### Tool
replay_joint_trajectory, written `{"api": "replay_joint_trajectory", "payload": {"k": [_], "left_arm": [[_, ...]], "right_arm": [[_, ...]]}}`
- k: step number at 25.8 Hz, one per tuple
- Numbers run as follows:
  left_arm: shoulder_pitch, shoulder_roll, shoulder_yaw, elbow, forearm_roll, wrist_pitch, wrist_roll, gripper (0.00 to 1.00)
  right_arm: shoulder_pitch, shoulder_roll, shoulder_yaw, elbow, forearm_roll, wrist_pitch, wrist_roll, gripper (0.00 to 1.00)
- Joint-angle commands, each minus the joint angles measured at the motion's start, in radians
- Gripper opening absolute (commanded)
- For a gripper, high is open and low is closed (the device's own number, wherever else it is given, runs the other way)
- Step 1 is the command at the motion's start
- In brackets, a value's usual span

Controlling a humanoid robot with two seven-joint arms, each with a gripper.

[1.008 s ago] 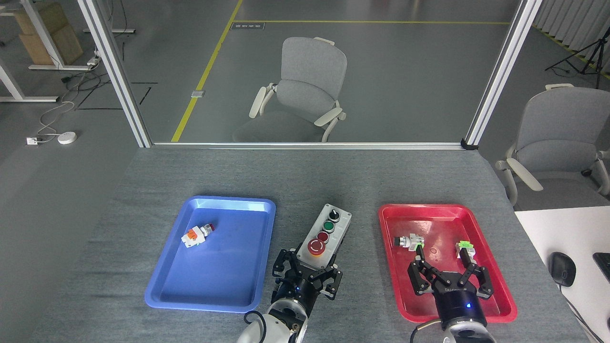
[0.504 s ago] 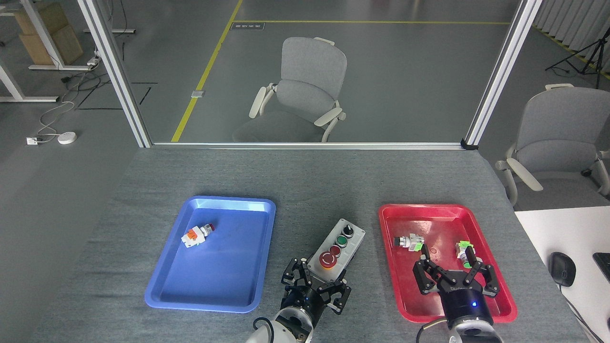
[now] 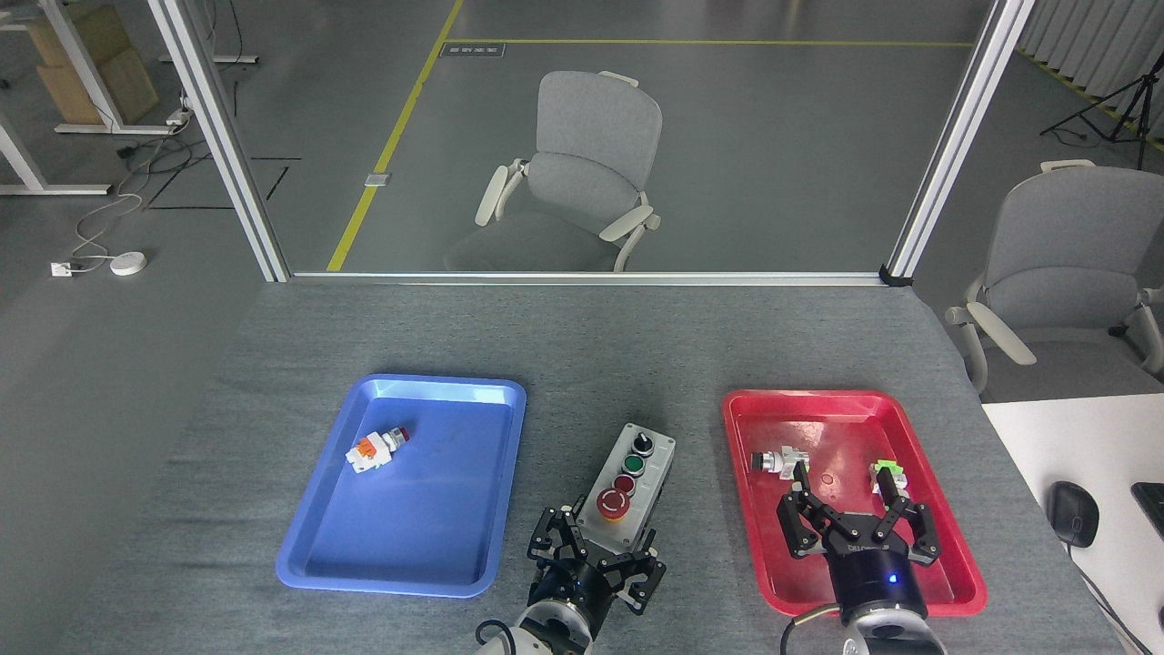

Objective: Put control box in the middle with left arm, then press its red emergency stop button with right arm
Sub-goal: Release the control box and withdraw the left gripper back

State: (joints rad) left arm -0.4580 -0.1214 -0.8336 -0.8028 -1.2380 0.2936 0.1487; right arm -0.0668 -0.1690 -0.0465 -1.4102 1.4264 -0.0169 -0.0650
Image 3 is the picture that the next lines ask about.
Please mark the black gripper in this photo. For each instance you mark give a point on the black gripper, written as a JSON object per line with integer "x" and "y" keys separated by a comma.
{"x": 582, "y": 582}
{"x": 878, "y": 573}

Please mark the grey three-button control box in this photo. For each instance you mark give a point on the grey three-button control box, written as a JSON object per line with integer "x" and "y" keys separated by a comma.
{"x": 655, "y": 464}

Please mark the red plastic tray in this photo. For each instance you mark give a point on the red plastic tray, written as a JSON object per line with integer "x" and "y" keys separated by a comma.
{"x": 818, "y": 423}

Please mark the blue plastic tray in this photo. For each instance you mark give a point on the blue plastic tray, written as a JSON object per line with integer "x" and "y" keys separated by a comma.
{"x": 436, "y": 509}

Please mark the black computer mouse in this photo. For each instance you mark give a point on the black computer mouse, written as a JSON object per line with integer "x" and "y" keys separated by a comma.
{"x": 1073, "y": 514}

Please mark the white side table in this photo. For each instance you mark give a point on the white side table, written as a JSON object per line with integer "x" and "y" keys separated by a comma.
{"x": 1091, "y": 437}

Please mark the black keyboard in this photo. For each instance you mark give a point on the black keyboard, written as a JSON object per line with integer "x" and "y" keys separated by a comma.
{"x": 1150, "y": 505}

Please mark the grey office chair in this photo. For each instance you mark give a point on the grey office chair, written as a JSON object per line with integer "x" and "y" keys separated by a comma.
{"x": 591, "y": 118}
{"x": 1073, "y": 227}

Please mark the metal floor socket plate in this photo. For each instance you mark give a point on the metal floor socket plate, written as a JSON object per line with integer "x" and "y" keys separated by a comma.
{"x": 377, "y": 179}

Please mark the black tripod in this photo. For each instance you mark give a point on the black tripod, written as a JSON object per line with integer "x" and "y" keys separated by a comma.
{"x": 1132, "y": 95}

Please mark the grey floor label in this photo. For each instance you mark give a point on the grey floor label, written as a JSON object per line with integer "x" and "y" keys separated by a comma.
{"x": 473, "y": 50}

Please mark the white round device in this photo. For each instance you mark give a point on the white round device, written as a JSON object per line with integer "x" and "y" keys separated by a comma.
{"x": 128, "y": 264}

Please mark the white power strip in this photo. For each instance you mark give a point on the white power strip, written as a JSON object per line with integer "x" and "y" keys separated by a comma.
{"x": 178, "y": 116}

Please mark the brown cardboard boxes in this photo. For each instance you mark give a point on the brown cardboard boxes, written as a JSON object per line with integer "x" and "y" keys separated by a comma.
{"x": 100, "y": 82}

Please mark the white desk leg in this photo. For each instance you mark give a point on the white desk leg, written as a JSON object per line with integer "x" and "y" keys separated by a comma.
{"x": 27, "y": 168}

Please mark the green push button switch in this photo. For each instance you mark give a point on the green push button switch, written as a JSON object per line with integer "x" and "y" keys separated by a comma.
{"x": 887, "y": 468}

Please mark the red push button switch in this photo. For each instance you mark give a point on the red push button switch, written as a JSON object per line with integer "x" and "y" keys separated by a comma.
{"x": 373, "y": 450}

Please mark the black corner bracket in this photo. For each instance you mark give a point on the black corner bracket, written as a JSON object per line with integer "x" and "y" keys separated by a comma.
{"x": 896, "y": 276}

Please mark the silver aluminium rail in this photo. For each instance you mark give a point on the silver aluminium rail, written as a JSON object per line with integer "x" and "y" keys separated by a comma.
{"x": 582, "y": 277}

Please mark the silver aluminium post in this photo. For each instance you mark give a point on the silver aluminium post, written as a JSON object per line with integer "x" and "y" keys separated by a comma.
{"x": 964, "y": 136}
{"x": 218, "y": 136}

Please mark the white wall plug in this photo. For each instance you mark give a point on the white wall plug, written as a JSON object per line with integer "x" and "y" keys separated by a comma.
{"x": 61, "y": 269}

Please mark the white desk frame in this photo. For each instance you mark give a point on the white desk frame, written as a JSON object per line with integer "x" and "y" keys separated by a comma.
{"x": 86, "y": 68}

